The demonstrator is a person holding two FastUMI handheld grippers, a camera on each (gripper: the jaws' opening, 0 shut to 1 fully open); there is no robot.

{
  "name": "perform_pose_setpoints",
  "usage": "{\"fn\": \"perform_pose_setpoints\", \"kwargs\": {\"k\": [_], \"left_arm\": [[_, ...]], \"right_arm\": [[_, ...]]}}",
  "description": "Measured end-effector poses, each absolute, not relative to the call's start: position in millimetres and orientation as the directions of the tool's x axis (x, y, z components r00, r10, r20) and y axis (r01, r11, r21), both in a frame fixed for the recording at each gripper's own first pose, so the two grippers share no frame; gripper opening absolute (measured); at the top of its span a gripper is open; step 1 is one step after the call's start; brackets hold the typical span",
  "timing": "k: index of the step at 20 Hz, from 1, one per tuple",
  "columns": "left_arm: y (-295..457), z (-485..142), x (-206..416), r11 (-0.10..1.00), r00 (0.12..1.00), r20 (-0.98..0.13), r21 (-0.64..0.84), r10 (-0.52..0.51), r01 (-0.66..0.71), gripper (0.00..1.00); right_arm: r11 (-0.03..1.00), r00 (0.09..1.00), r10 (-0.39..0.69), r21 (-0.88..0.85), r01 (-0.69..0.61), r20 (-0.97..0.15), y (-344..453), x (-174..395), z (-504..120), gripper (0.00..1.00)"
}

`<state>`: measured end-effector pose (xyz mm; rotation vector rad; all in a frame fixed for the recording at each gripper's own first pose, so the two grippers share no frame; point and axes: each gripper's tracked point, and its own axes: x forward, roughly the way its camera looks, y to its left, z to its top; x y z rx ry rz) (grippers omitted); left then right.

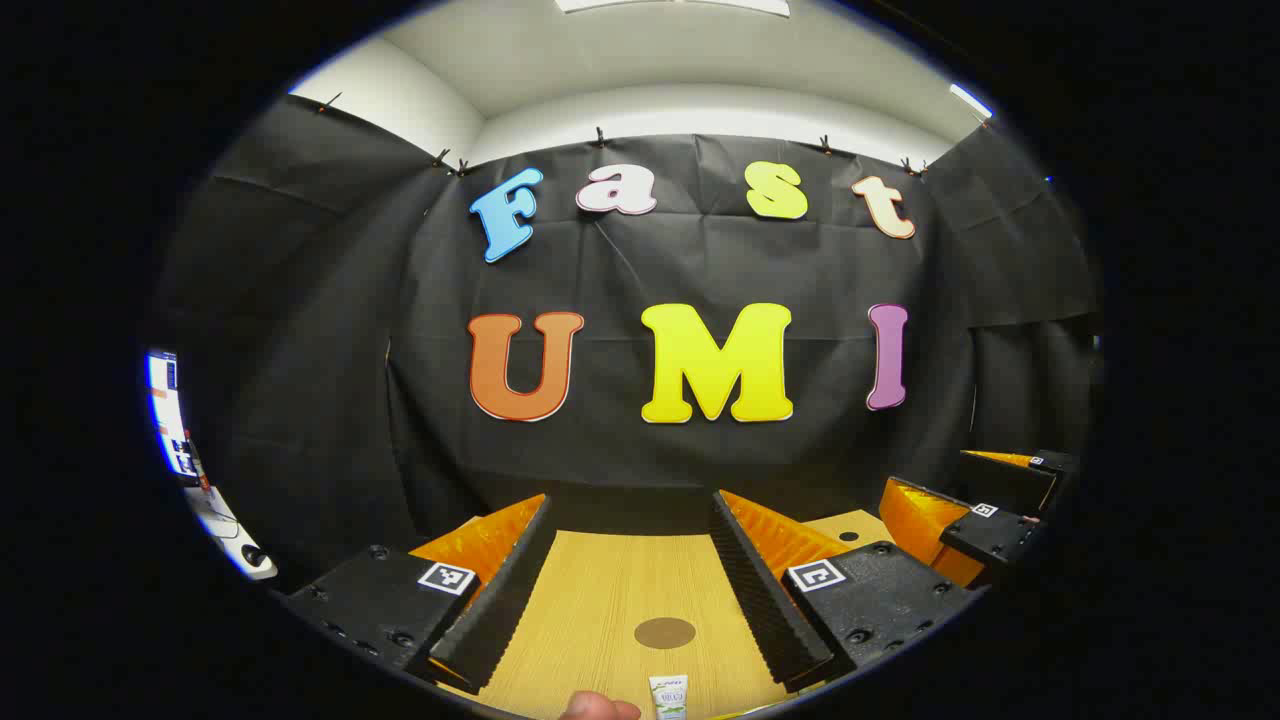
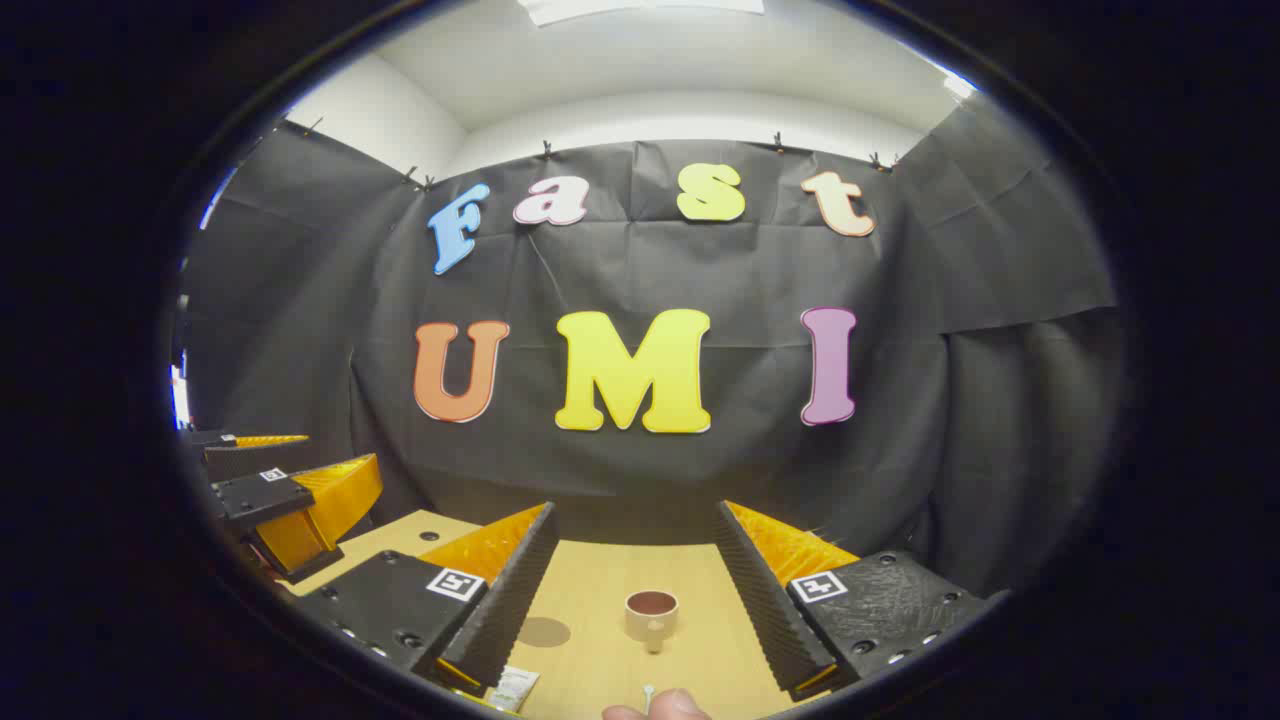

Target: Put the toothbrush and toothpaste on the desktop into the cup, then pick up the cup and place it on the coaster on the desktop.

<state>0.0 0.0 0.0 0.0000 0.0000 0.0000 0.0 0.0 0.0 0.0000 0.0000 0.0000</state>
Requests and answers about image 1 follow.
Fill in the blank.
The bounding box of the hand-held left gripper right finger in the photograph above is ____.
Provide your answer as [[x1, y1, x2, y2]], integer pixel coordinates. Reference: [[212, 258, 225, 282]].
[[708, 490, 986, 696]]

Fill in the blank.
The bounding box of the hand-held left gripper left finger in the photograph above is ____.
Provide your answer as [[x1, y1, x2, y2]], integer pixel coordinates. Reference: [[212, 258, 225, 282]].
[[283, 493, 557, 696]]

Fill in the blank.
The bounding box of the round brown coaster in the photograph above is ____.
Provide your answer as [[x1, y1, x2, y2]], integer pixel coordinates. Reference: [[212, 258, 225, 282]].
[[634, 617, 697, 650]]

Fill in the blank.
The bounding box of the white toothpaste tube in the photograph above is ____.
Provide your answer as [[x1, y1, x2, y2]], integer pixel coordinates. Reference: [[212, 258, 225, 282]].
[[648, 675, 690, 720]]

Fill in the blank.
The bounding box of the light wooden desktop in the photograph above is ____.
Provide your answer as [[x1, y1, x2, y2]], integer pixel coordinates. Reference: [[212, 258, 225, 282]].
[[410, 508, 991, 720]]

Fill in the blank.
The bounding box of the white side desk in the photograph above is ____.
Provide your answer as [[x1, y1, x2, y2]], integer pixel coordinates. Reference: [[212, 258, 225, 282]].
[[185, 483, 279, 583]]

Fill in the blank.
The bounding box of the black backdrop cloth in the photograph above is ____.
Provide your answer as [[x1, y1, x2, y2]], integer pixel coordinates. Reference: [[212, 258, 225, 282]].
[[150, 95, 1106, 591]]

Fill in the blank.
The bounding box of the computer monitor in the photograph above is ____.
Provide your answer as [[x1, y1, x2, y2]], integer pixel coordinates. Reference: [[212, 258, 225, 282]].
[[146, 350, 201, 481]]

